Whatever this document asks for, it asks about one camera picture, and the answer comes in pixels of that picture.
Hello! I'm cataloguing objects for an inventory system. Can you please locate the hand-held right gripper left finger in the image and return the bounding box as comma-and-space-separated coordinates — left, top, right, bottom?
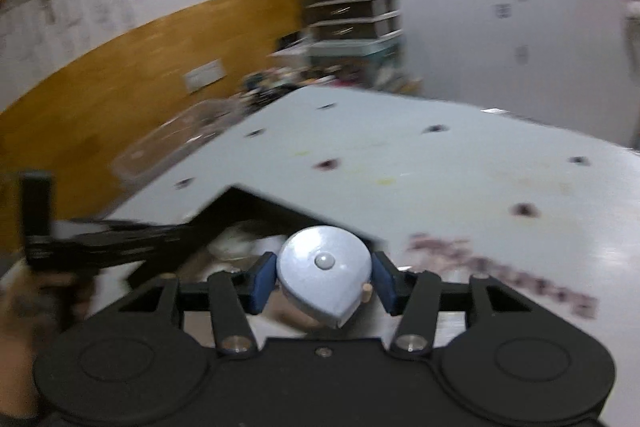
120, 252, 278, 360

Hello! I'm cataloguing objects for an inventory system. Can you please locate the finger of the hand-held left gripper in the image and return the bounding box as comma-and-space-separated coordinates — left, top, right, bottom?
75, 236, 190, 272
65, 217, 201, 242

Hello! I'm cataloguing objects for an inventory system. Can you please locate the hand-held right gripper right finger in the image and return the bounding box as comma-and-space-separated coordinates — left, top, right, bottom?
371, 251, 533, 360

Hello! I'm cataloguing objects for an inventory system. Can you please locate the grey teardrop-shaped lid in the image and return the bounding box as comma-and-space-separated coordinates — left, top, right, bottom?
276, 225, 373, 329

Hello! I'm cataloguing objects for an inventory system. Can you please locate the black storage box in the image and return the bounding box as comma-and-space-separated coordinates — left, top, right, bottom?
125, 183, 401, 338

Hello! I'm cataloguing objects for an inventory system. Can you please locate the person's left hand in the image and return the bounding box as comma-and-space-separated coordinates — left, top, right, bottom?
0, 269, 97, 348

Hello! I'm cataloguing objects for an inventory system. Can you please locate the clear plastic storage bin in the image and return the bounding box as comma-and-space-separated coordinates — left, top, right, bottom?
110, 99, 251, 188

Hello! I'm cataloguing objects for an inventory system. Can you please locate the colourful printed storage box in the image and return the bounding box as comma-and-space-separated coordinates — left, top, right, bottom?
305, 38, 406, 68

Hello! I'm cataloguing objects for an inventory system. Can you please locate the white wall socket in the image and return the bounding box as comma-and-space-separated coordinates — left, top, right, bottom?
182, 59, 225, 94

